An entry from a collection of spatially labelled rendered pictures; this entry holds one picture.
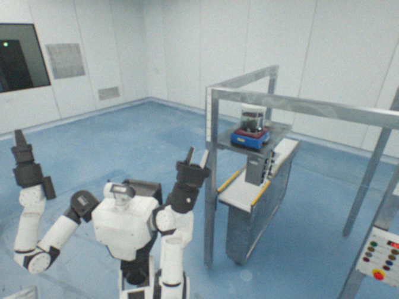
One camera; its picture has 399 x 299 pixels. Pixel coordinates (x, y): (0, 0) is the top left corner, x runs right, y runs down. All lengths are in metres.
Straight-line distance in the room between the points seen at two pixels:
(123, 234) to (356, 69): 4.16
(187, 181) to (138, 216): 0.36
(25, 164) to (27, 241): 0.29
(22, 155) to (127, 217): 0.46
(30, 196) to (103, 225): 0.29
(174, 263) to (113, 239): 0.37
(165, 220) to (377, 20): 4.18
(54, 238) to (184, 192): 0.65
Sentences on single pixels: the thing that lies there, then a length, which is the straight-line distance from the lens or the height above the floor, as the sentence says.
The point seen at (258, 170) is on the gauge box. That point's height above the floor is 1.13.
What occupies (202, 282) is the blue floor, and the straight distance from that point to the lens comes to 2.28.
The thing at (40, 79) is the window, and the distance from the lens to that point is 5.96.
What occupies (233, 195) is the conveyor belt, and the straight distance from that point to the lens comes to 1.81.
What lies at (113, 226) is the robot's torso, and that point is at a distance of 1.09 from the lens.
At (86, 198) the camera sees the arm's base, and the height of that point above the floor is 1.22.
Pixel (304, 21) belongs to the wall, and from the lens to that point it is 4.73.
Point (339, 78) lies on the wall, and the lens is 4.61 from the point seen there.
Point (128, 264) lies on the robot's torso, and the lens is 1.31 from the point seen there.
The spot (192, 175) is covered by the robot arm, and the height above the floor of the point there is 1.49.
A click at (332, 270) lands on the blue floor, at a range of 2.62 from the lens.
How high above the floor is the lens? 1.90
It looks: 27 degrees down
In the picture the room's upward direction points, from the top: straight up
